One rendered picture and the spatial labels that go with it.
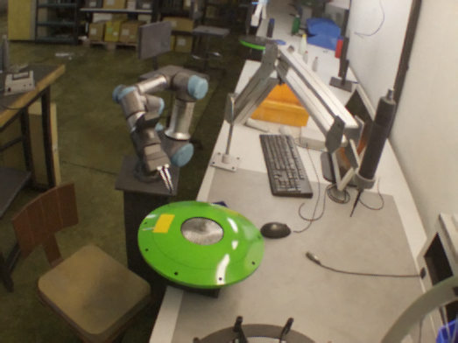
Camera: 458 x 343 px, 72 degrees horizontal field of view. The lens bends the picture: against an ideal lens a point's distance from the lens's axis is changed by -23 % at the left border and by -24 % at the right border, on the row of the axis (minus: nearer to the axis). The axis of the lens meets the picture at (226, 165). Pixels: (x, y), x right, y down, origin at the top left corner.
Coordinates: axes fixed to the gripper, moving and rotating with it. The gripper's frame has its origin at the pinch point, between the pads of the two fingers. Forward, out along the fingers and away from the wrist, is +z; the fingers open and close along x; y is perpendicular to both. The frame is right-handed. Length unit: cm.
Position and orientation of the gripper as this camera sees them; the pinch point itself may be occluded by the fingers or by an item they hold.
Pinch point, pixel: (171, 189)
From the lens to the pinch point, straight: 104.0
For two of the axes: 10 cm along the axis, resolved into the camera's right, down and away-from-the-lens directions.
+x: -7.8, 2.6, -5.6
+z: 4.4, 8.8, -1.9
